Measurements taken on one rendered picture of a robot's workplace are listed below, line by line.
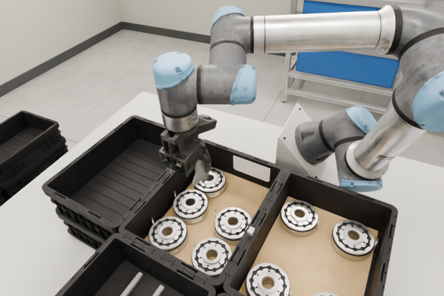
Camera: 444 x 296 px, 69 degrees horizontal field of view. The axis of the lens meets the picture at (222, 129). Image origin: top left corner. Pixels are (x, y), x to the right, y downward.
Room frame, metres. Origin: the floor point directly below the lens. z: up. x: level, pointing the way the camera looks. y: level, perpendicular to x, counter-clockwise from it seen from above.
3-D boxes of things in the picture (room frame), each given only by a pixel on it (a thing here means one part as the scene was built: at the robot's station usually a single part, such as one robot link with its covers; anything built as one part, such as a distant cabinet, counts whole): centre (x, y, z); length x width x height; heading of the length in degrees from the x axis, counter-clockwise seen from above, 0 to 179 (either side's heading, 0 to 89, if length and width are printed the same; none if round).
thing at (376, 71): (2.17, -0.94, 0.60); 0.72 x 0.03 x 0.56; 62
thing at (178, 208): (0.60, 0.10, 0.86); 0.10 x 0.10 x 0.01
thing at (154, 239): (0.51, 0.16, 0.86); 0.10 x 0.10 x 0.01
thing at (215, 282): (0.57, 0.05, 0.92); 0.40 x 0.30 x 0.02; 149
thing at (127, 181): (0.73, 0.30, 0.87); 0.40 x 0.30 x 0.11; 149
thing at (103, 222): (0.73, 0.30, 0.92); 0.40 x 0.30 x 0.02; 149
